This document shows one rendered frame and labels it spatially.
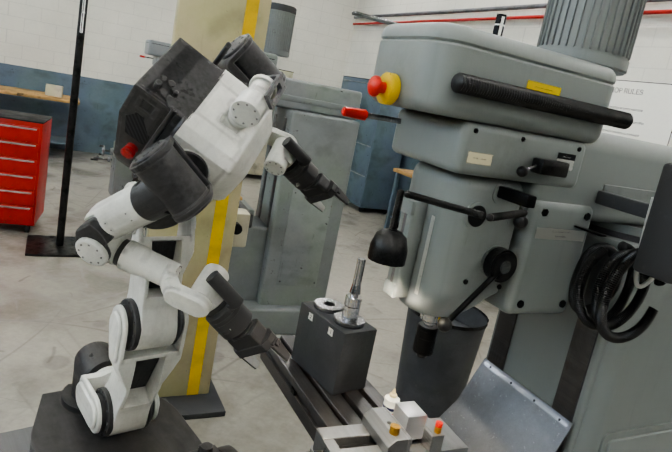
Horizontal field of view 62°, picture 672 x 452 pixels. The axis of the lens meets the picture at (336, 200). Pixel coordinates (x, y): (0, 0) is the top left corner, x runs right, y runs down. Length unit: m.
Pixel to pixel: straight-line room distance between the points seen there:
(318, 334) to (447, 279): 0.60
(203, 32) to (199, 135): 1.54
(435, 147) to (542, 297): 0.43
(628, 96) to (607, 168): 4.92
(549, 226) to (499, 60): 0.39
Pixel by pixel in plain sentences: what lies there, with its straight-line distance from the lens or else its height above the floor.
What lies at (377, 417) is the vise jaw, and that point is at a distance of 1.40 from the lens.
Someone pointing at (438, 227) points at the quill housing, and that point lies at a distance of 1.15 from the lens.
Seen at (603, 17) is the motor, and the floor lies 1.99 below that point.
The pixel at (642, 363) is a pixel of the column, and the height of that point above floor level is 1.24.
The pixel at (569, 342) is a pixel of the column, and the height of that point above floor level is 1.25.
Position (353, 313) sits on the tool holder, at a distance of 1.61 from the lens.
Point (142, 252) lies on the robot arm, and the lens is 1.36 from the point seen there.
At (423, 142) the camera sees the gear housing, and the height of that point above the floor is 1.67.
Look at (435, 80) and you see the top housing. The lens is 1.02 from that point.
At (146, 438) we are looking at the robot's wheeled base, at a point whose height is 0.57.
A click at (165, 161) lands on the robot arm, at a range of 1.13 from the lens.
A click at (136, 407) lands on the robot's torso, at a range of 1.85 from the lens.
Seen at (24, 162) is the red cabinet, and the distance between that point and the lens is 5.51.
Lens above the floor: 1.74
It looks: 11 degrees down
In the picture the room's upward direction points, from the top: 11 degrees clockwise
